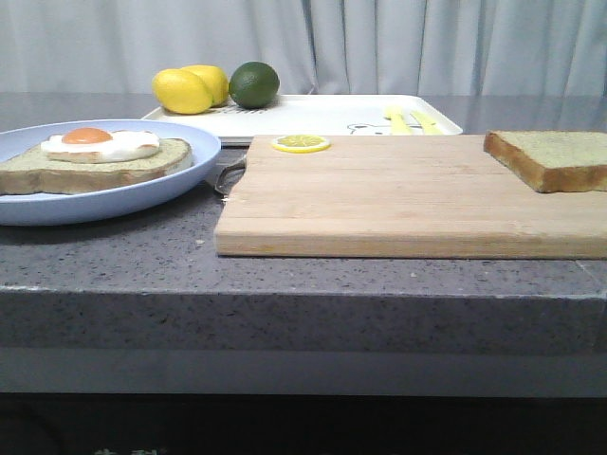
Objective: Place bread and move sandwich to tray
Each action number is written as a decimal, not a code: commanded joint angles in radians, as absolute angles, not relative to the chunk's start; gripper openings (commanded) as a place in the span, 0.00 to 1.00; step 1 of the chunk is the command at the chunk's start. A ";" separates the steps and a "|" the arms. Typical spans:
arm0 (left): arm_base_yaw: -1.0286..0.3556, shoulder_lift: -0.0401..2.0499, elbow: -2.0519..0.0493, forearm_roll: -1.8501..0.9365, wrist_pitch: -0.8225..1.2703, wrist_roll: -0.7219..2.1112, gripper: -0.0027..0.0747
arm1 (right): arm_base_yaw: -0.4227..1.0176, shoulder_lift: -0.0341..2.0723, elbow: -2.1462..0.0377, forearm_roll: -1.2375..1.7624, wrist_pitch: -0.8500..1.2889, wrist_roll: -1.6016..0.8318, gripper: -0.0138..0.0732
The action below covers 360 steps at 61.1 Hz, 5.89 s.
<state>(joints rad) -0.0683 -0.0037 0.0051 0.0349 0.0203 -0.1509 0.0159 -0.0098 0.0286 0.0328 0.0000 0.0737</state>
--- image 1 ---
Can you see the rear yellow lemon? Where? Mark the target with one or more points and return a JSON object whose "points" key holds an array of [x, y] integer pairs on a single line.
{"points": [[215, 79]]}

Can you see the yellow lemon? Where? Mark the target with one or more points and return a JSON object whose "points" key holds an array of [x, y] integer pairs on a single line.
{"points": [[181, 91], [215, 79]]}

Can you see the wooden cutting board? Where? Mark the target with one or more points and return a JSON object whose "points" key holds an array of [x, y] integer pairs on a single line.
{"points": [[402, 197]]}

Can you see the white bear tray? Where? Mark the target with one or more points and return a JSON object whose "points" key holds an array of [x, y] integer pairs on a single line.
{"points": [[323, 115]]}

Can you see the fried egg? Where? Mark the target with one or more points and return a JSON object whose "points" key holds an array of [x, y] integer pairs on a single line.
{"points": [[90, 145]]}

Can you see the front yellow lemon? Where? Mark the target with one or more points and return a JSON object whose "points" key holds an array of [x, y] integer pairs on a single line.
{"points": [[181, 91]]}

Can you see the metal cutting board handle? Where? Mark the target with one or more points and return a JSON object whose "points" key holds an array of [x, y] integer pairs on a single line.
{"points": [[229, 176]]}

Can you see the light blue round plate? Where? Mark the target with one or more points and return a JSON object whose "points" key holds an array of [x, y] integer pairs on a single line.
{"points": [[48, 209]]}

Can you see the white curtain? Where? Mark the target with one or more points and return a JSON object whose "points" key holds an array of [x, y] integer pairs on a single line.
{"points": [[491, 48]]}

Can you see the lemon slice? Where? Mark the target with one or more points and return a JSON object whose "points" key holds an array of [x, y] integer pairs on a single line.
{"points": [[300, 144]]}

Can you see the yellow plastic knife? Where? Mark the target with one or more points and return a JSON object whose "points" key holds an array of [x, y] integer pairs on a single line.
{"points": [[427, 123]]}

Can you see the yellow plastic fork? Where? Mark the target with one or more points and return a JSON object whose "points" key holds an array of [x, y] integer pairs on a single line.
{"points": [[398, 125]]}

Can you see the bread slice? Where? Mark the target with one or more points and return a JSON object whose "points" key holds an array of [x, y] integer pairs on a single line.
{"points": [[552, 161], [32, 172]]}

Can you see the green lime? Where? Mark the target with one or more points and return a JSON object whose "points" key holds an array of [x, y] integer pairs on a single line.
{"points": [[254, 85]]}

